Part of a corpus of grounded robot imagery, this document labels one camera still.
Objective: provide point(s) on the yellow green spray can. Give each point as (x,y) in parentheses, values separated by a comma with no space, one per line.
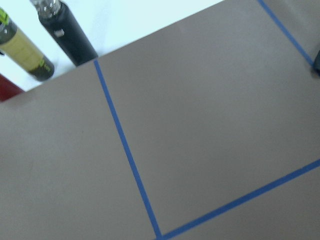
(21,50)

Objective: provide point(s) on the black water bottle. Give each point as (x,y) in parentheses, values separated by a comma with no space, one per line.
(58,20)

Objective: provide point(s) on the black graphic t-shirt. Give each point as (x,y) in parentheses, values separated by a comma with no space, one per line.
(316,64)

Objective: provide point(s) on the red bottle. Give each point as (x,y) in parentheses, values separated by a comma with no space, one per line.
(8,89)

